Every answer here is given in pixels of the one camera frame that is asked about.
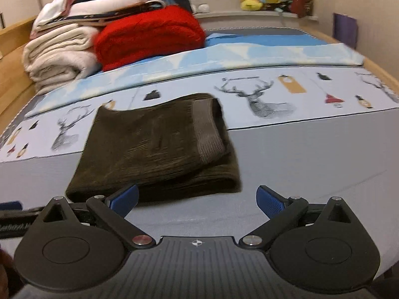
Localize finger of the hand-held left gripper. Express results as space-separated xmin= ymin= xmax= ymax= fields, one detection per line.
xmin=0 ymin=201 xmax=44 ymax=222

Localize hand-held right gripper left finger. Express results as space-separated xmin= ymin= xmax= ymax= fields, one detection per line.
xmin=29 ymin=184 xmax=157 ymax=251

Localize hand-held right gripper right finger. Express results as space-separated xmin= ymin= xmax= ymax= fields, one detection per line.
xmin=238 ymin=185 xmax=368 ymax=251

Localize dark olive corduroy pants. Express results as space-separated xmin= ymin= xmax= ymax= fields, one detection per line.
xmin=65 ymin=93 xmax=243 ymax=204

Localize cream folded blanket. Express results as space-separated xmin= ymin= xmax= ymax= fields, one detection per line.
xmin=22 ymin=24 xmax=103 ymax=95

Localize red fleece blanket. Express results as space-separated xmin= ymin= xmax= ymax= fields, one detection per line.
xmin=94 ymin=5 xmax=206 ymax=72

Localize purple board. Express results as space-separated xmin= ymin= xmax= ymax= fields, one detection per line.
xmin=332 ymin=12 xmax=358 ymax=50

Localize white windowsill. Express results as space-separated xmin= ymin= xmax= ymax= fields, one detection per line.
xmin=193 ymin=9 xmax=319 ymax=23

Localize black and white plush toy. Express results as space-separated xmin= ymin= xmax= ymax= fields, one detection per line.
xmin=265 ymin=0 xmax=294 ymax=12

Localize white folded blanket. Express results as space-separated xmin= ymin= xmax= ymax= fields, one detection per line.
xmin=67 ymin=0 xmax=166 ymax=17

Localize pink and white folded cloth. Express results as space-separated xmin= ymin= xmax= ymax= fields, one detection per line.
xmin=30 ymin=0 xmax=79 ymax=36

